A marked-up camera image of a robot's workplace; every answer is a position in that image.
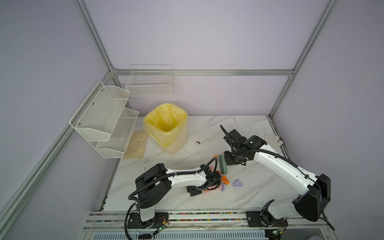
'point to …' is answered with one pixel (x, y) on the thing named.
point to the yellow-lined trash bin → (167, 124)
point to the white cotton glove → (272, 140)
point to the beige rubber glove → (136, 146)
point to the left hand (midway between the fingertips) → (185, 184)
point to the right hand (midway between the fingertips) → (226, 160)
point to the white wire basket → (150, 80)
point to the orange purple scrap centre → (224, 182)
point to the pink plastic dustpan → (212, 169)
